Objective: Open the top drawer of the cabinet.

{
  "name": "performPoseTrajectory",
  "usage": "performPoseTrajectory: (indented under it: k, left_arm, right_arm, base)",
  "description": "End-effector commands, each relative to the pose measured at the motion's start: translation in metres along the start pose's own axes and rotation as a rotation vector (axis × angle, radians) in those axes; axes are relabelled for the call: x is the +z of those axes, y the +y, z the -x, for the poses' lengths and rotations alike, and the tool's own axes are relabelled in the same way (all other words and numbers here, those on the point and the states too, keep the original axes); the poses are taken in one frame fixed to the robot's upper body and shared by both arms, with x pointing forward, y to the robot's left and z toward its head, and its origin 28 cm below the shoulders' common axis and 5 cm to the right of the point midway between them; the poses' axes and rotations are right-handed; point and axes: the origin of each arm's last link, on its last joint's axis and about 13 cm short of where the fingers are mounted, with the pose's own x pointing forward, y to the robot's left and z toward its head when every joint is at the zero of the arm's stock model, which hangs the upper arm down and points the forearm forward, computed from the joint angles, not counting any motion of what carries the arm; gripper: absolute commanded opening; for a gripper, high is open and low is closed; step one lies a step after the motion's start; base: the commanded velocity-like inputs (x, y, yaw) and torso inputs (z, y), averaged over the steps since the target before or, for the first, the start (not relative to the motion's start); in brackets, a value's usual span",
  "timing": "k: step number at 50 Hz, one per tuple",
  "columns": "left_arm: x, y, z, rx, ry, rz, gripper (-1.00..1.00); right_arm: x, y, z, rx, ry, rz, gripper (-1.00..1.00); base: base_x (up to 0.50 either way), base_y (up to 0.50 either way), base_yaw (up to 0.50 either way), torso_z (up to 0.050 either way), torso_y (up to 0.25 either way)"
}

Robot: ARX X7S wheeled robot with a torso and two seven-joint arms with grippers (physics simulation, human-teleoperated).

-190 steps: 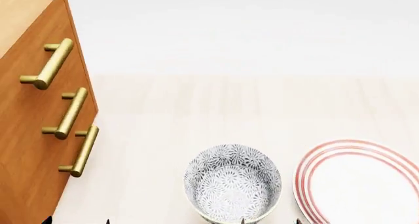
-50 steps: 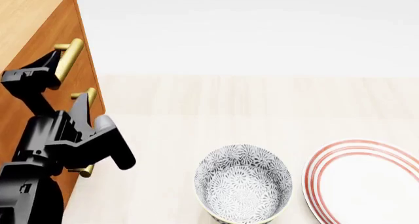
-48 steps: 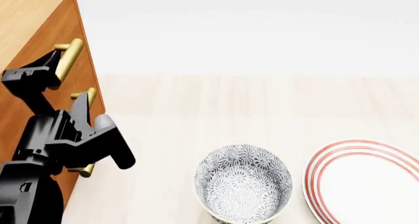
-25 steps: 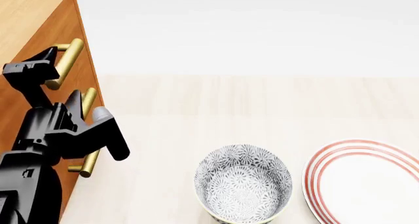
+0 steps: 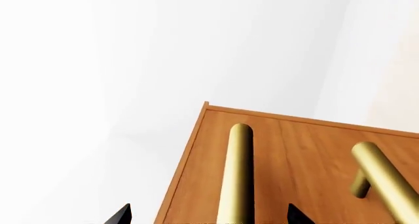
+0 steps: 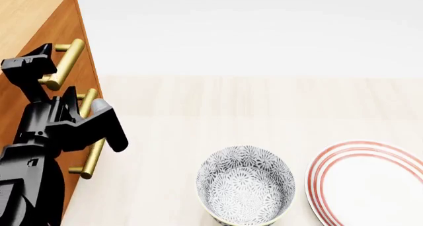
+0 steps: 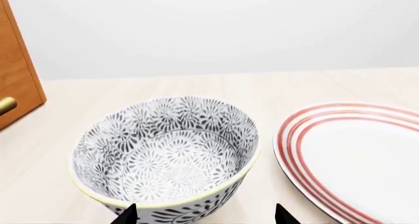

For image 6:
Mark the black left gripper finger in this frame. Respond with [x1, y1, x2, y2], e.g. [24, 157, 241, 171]
[1, 43, 59, 105]
[61, 85, 83, 124]

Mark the wooden cabinet with drawers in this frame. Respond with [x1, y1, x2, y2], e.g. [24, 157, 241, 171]
[0, 0, 107, 226]

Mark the grey floral patterned bowl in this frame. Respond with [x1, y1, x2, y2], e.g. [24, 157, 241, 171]
[195, 145, 297, 226]

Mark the white plate with red rings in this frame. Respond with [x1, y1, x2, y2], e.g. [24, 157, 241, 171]
[304, 139, 423, 226]

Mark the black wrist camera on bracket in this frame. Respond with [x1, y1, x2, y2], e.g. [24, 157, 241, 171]
[46, 98, 130, 153]

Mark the short gold bar handle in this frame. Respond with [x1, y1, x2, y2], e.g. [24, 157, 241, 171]
[37, 38, 86, 92]

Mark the long gold bar handle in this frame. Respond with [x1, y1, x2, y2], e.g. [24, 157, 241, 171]
[68, 87, 107, 180]

